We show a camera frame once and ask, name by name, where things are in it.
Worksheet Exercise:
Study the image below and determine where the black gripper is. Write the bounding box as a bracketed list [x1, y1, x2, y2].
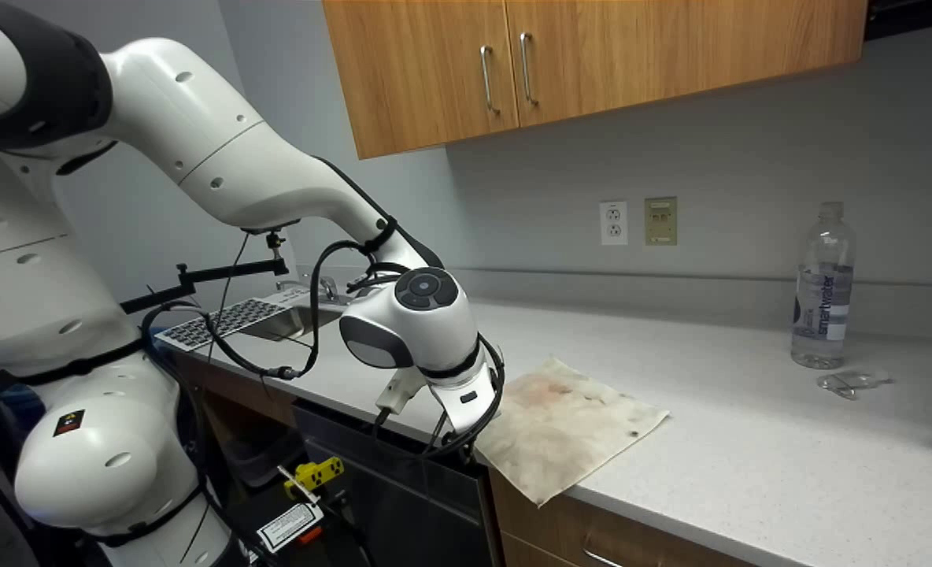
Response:
[430, 407, 493, 464]

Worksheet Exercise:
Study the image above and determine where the stained white cloth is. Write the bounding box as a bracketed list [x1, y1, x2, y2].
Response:
[473, 356, 673, 511]

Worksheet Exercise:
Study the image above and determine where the black dishwasher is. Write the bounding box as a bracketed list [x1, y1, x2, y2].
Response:
[291, 398, 503, 567]

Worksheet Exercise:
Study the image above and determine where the wooden base cabinet with drawer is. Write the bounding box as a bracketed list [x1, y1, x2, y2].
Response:
[486, 468, 753, 567]

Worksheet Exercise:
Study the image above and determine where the yellow hand tool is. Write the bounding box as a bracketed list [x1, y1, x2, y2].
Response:
[277, 452, 348, 496]

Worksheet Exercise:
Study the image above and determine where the white and red device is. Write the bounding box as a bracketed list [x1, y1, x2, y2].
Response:
[256, 501, 328, 553]

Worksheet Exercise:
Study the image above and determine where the wooden sink base cabinet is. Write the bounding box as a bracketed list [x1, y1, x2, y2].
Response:
[187, 360, 303, 443]

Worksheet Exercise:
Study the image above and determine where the steel sink basin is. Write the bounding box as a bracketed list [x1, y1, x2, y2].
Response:
[238, 302, 347, 343]

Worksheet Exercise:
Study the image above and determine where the chrome faucet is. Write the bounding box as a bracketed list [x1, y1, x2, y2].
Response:
[273, 274, 334, 308]

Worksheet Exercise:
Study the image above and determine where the clear plastic water bottle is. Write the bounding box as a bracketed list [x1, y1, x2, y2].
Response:
[789, 197, 857, 370]

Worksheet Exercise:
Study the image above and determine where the crumpled clear plastic wrapper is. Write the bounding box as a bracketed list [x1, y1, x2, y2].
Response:
[815, 365, 896, 403]

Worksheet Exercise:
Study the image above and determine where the black overhead appliance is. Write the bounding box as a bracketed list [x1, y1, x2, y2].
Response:
[863, 0, 932, 45]

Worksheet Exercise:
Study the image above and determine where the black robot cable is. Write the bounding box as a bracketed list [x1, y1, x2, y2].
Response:
[137, 235, 506, 464]

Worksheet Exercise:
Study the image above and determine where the white wall outlet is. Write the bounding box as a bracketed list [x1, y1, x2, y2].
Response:
[641, 194, 681, 249]
[598, 197, 631, 249]

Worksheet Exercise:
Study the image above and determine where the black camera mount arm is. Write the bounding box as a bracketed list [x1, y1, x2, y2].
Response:
[116, 231, 294, 318]

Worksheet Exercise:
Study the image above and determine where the silver cabinet door handle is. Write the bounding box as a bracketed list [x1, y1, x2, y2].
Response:
[514, 29, 540, 111]
[475, 41, 503, 120]

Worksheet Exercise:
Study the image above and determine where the wooden wall cabinet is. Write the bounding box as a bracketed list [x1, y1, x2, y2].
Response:
[317, 0, 868, 161]

